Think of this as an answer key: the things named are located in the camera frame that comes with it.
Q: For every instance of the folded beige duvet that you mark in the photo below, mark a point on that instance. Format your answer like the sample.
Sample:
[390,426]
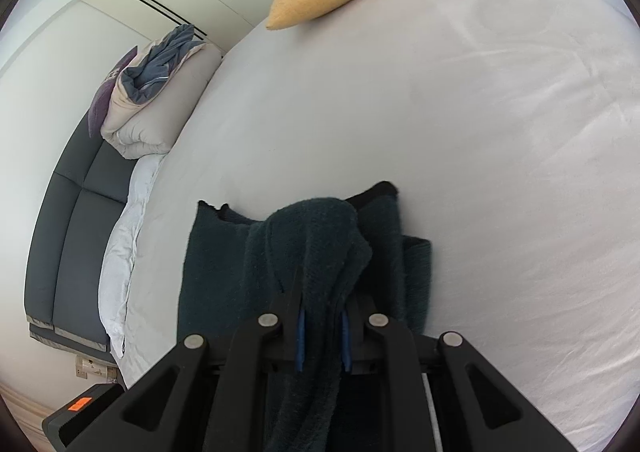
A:
[165,107]

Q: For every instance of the beige wall socket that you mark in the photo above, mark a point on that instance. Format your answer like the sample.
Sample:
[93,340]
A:
[92,369]

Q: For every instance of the dark green sweater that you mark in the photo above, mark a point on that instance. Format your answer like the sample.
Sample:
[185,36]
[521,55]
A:
[310,242]

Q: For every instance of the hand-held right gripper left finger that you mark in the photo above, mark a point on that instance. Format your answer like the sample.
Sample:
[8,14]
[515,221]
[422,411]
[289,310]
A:
[300,337]

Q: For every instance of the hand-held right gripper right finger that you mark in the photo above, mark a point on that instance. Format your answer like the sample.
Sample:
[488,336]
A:
[345,342]

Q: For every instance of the grey padded headboard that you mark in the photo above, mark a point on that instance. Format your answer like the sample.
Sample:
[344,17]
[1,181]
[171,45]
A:
[75,232]

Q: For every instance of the black box with orange label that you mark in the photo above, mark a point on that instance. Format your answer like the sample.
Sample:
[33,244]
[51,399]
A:
[85,414]

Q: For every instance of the blue-grey crumpled cloth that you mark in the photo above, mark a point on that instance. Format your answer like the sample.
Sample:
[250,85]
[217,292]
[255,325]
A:
[155,67]

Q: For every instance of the purple pillow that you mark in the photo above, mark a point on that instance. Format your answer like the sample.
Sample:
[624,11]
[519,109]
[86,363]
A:
[102,102]

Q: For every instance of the white quilt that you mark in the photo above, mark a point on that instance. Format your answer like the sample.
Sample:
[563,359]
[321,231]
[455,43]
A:
[125,252]

